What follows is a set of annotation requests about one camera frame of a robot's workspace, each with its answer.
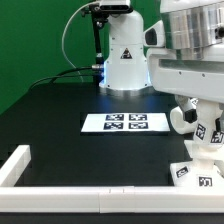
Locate black camera on stand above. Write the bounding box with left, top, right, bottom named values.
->
left=99, top=0, right=133, bottom=14

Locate white lamp bulb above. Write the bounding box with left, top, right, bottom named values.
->
left=193, top=99, right=224, bottom=148

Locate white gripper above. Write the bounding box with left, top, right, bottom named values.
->
left=147, top=46, right=224, bottom=132

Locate white left fence wall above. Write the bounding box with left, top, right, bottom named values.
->
left=0, top=145, right=31, bottom=187

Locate white marker sheet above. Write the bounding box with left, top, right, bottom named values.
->
left=81, top=113, right=170, bottom=133

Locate white lamp shade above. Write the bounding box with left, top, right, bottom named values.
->
left=170, top=107, right=194, bottom=134

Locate white lamp base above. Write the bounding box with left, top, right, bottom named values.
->
left=170, top=140, right=224, bottom=188

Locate white front fence wall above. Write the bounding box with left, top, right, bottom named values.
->
left=0, top=187, right=224, bottom=213

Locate grey cable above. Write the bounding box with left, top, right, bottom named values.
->
left=61, top=0, right=101, bottom=83

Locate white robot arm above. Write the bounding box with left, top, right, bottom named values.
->
left=99, top=0, right=224, bottom=131

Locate black camera stand pole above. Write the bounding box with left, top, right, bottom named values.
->
left=81, top=2, right=109, bottom=85

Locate black cable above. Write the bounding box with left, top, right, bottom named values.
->
left=28, top=66, right=101, bottom=92

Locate white fence wall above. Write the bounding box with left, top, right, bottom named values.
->
left=0, top=187, right=224, bottom=213
left=0, top=145, right=31, bottom=187

